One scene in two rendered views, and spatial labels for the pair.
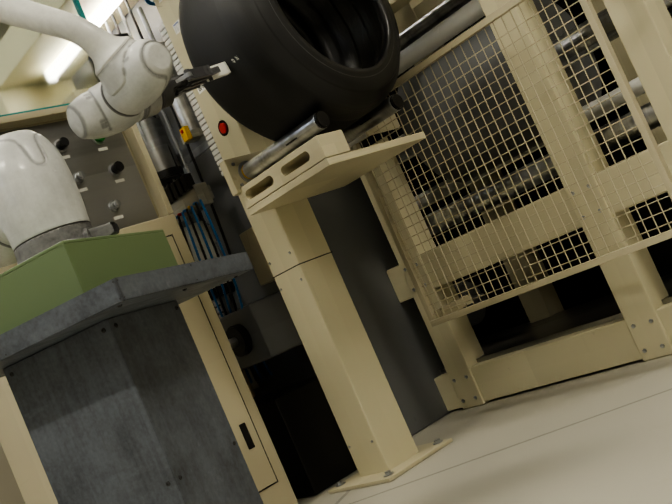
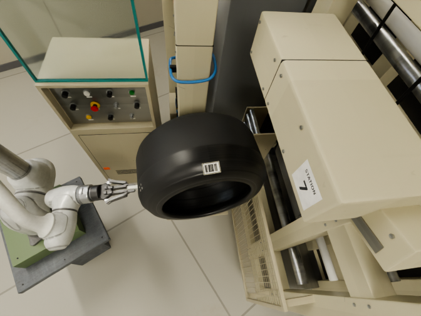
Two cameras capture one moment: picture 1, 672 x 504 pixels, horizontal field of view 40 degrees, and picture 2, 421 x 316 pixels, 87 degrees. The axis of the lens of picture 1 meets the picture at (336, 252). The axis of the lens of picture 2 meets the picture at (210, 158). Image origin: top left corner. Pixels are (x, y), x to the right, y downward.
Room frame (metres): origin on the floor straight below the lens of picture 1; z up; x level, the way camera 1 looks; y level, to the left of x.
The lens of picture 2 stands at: (2.02, -0.36, 2.13)
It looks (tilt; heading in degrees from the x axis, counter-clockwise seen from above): 60 degrees down; 25
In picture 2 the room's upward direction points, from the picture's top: 12 degrees clockwise
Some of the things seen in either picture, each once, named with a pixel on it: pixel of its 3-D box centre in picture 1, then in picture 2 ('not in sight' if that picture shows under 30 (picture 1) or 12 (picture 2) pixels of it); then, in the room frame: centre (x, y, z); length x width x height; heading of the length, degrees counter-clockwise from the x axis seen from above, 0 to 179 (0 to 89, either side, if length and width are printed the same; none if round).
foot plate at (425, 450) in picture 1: (389, 464); not in sight; (2.64, 0.10, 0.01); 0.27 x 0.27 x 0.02; 42
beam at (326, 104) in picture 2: not in sight; (321, 101); (2.58, -0.39, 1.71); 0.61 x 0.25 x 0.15; 42
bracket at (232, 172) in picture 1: (283, 163); not in sight; (2.60, 0.03, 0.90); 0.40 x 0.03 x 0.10; 132
